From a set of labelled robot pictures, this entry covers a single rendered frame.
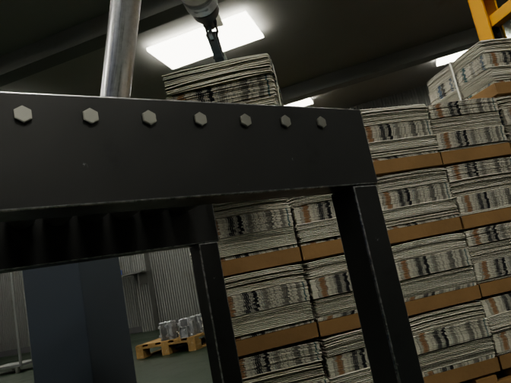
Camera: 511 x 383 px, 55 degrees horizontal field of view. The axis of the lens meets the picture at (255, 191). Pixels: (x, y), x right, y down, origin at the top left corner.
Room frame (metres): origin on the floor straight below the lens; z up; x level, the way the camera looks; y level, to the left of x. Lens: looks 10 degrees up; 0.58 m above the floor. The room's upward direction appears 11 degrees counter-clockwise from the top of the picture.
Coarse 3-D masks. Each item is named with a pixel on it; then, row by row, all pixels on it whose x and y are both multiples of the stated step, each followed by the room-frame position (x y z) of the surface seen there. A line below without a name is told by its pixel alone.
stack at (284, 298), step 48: (384, 192) 1.60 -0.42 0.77; (432, 192) 1.65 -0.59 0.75; (480, 192) 1.70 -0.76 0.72; (240, 240) 1.46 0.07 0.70; (288, 240) 1.50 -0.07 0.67; (432, 240) 1.62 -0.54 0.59; (480, 240) 1.68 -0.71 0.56; (240, 288) 1.45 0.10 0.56; (288, 288) 1.49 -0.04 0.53; (336, 288) 1.53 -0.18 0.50; (432, 288) 1.62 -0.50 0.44; (480, 288) 1.67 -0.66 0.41; (240, 336) 1.44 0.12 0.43; (336, 336) 1.52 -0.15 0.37; (432, 336) 1.60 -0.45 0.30; (480, 336) 1.64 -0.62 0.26
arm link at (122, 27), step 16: (112, 0) 1.47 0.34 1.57; (128, 0) 1.47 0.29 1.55; (112, 16) 1.48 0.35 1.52; (128, 16) 1.48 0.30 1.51; (112, 32) 1.50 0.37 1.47; (128, 32) 1.50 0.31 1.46; (112, 48) 1.51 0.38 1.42; (128, 48) 1.52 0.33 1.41; (112, 64) 1.52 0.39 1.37; (128, 64) 1.54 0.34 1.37; (112, 80) 1.54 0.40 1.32; (128, 80) 1.57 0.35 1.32; (112, 96) 1.56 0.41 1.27; (128, 96) 1.59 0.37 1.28
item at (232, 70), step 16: (224, 64) 1.18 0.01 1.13; (240, 64) 1.17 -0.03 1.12; (256, 64) 1.17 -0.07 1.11; (176, 80) 1.20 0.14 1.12; (192, 80) 1.19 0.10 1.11; (208, 80) 1.20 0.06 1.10; (224, 80) 1.19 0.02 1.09; (240, 80) 1.19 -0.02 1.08; (256, 80) 1.19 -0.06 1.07; (272, 80) 1.21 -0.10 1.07; (176, 96) 1.21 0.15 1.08; (192, 96) 1.21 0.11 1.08; (208, 96) 1.21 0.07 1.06; (224, 96) 1.21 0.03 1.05; (240, 96) 1.20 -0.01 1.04; (256, 96) 1.20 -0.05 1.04; (272, 96) 1.20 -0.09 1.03
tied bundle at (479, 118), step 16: (432, 112) 1.66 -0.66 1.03; (448, 112) 1.68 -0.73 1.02; (464, 112) 1.70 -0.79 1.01; (480, 112) 1.72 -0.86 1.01; (496, 112) 1.74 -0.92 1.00; (432, 128) 1.68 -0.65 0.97; (448, 128) 1.68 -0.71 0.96; (464, 128) 1.70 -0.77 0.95; (480, 128) 1.71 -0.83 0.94; (496, 128) 1.72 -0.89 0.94; (448, 144) 1.67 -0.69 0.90; (464, 144) 1.69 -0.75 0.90; (480, 144) 1.71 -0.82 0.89; (480, 160) 1.72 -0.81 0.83
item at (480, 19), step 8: (472, 0) 2.39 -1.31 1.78; (480, 0) 2.34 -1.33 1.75; (488, 0) 2.39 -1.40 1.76; (472, 8) 2.40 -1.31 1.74; (480, 8) 2.36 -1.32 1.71; (488, 8) 2.40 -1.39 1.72; (496, 8) 2.36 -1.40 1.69; (472, 16) 2.42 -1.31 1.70; (480, 16) 2.37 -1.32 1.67; (488, 16) 2.42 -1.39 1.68; (480, 24) 2.39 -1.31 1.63; (488, 24) 2.34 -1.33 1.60; (480, 32) 2.40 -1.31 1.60; (488, 32) 2.35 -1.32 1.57; (496, 32) 2.36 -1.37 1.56; (480, 40) 2.42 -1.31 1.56
